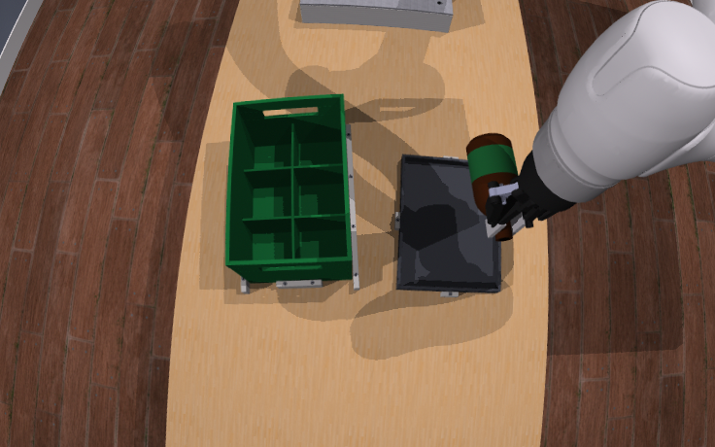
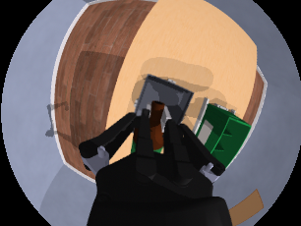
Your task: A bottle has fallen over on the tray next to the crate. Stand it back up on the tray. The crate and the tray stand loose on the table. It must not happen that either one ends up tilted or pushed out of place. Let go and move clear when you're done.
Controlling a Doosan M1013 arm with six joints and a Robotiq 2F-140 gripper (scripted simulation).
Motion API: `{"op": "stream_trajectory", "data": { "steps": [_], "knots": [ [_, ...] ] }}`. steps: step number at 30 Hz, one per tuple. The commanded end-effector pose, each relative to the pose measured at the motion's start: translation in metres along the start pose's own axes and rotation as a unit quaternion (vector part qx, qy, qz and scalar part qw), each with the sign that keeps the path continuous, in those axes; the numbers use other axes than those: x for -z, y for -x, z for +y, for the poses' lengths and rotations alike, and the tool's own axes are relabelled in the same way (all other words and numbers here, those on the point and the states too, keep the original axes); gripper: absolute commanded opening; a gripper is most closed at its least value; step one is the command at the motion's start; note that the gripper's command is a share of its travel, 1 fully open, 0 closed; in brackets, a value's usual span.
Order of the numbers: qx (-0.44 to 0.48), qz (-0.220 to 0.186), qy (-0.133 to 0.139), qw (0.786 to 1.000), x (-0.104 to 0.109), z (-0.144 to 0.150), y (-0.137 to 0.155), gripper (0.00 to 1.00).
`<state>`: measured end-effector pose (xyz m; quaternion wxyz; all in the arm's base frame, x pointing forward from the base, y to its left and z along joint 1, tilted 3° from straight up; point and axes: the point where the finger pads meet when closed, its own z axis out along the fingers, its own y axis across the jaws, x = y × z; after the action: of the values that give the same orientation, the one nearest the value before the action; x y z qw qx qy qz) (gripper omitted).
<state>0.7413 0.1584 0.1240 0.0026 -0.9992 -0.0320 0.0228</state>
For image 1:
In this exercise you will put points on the green divided crate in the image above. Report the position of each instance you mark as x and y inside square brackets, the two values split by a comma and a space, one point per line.
[315, 187]

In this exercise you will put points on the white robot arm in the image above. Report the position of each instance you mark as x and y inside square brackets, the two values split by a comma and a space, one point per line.
[640, 100]

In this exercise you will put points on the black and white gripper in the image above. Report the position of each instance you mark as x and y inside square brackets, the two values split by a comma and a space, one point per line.
[529, 191]

